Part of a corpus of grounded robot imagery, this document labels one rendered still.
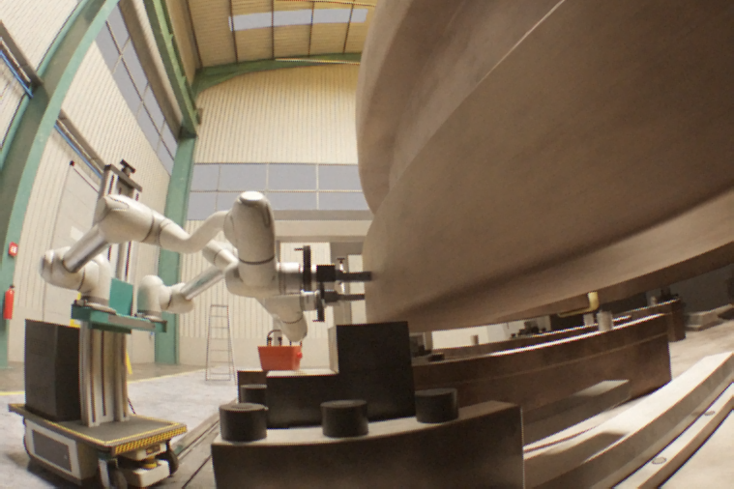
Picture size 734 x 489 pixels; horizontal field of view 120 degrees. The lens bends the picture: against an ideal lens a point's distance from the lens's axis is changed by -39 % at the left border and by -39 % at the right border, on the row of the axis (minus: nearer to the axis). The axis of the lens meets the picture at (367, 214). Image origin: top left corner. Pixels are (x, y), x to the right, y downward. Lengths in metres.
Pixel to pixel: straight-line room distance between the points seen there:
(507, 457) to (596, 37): 0.56
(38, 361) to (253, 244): 1.65
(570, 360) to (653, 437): 0.79
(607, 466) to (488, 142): 0.76
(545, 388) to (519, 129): 1.41
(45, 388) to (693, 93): 2.33
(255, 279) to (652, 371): 1.82
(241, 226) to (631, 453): 1.11
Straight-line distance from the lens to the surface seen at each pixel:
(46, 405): 2.18
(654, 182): 0.33
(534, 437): 0.78
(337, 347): 0.58
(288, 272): 0.93
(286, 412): 0.57
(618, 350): 1.86
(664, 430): 1.13
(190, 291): 2.15
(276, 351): 1.74
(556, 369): 1.71
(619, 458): 0.96
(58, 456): 2.07
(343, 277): 0.94
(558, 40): 0.43
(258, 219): 0.85
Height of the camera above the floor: 0.80
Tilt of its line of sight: 21 degrees up
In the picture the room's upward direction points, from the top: 4 degrees counter-clockwise
